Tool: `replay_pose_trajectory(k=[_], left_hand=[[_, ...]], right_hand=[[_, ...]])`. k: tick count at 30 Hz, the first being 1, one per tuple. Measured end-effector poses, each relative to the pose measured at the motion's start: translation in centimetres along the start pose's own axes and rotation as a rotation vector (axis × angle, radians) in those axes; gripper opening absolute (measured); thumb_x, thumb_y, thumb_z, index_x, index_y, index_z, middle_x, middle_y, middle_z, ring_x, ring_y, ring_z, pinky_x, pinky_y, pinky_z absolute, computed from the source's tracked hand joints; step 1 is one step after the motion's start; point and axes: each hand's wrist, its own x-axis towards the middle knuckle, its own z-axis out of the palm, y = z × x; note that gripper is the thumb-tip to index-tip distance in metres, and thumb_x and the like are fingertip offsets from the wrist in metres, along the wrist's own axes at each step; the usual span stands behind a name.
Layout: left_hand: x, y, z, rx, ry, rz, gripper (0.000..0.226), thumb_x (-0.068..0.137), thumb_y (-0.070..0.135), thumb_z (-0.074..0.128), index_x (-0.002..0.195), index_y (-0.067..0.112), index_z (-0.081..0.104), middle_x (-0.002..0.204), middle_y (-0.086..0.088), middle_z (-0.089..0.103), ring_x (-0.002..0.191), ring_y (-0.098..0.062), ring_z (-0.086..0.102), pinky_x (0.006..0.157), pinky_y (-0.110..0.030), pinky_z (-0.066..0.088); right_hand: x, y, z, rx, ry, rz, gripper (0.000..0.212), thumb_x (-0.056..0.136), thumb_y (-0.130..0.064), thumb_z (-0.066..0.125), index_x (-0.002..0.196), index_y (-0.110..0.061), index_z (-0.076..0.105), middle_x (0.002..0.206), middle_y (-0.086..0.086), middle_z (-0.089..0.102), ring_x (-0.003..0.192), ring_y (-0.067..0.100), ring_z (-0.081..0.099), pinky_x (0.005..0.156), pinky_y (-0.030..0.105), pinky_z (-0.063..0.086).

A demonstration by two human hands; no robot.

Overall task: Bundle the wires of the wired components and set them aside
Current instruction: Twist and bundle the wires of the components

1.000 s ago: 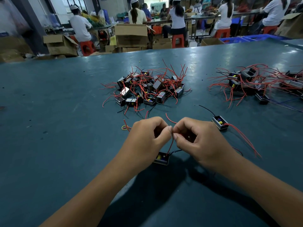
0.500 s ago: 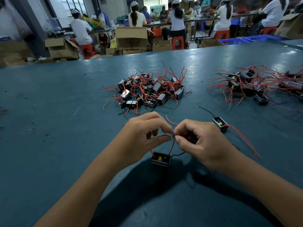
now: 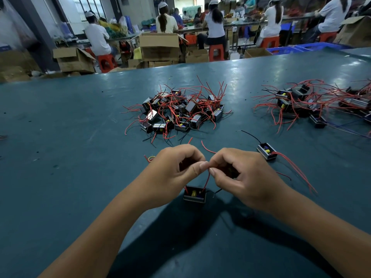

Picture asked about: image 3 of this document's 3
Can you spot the shallow cardboard box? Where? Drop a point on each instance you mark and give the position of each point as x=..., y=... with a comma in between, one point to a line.
x=258, y=52

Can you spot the open cardboard box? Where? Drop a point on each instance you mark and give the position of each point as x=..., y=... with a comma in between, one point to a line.
x=73, y=60

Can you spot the person's left forearm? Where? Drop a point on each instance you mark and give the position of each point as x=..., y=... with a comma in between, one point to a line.
x=93, y=246

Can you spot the person's right forearm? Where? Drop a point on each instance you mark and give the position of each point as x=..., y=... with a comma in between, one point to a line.
x=330, y=237

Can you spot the person's right hand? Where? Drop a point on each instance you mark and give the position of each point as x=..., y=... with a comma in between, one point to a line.
x=255, y=179

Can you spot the person's left hand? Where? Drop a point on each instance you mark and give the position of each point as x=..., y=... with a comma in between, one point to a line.
x=168, y=176

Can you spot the large closed cardboard box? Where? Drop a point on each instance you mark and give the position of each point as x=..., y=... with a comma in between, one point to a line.
x=159, y=47

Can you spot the blue plastic crate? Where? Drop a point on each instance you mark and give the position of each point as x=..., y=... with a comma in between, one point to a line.
x=285, y=50
x=323, y=46

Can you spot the yellow rubber band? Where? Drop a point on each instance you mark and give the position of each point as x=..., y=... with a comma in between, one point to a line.
x=148, y=158

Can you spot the tilted cardboard box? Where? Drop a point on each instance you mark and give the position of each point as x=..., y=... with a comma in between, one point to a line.
x=355, y=31

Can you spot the low cardboard box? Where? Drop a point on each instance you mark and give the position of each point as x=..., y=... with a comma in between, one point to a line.
x=197, y=56

